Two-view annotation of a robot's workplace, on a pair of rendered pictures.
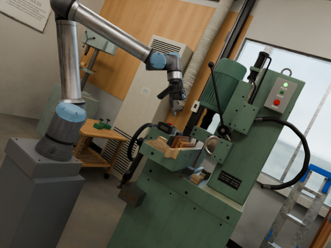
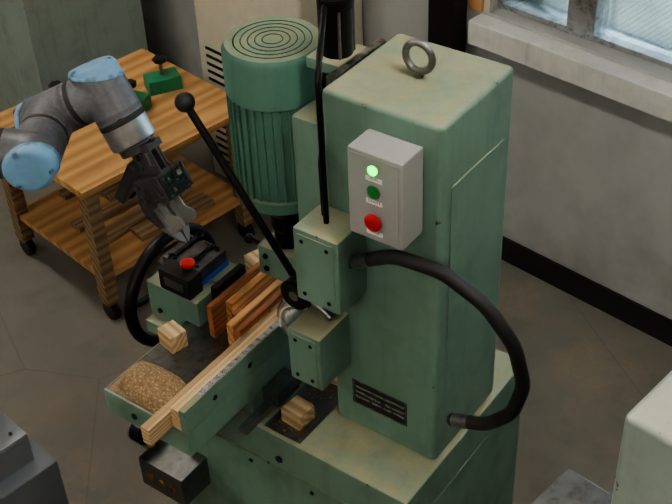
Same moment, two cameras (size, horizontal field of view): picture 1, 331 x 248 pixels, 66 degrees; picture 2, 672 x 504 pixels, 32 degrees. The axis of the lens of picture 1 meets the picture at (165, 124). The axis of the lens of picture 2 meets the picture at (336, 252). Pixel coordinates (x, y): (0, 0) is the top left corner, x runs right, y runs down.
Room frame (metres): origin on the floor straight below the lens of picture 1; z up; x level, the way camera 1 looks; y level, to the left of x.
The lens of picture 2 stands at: (-0.09, -0.79, 2.43)
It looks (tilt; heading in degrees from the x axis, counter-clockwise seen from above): 38 degrees down; 16
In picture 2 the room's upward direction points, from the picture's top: 3 degrees counter-clockwise
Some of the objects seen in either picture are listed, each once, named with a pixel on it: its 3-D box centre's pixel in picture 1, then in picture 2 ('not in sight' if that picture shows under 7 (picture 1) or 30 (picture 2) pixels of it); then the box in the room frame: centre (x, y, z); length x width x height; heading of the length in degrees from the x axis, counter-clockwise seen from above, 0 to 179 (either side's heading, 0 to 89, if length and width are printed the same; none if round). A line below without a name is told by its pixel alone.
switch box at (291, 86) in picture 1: (280, 96); (385, 190); (1.32, -0.47, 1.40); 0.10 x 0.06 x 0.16; 69
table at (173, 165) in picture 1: (170, 150); (230, 322); (1.54, -0.10, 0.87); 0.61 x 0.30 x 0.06; 159
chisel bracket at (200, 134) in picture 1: (202, 137); (297, 264); (1.56, -0.24, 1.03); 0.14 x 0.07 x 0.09; 69
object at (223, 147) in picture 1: (222, 150); (319, 345); (1.35, -0.34, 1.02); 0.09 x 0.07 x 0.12; 159
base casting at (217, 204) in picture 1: (198, 184); (346, 385); (1.52, -0.34, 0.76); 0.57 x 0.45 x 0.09; 69
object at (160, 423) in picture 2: (187, 151); (263, 329); (1.48, -0.19, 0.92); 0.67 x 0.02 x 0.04; 159
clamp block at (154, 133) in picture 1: (162, 138); (196, 290); (1.57, -0.02, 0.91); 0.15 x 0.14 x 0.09; 159
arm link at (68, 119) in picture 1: (67, 121); not in sight; (1.32, 0.48, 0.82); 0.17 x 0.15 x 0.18; 13
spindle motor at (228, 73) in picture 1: (222, 87); (278, 117); (1.57, -0.22, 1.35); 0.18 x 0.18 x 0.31
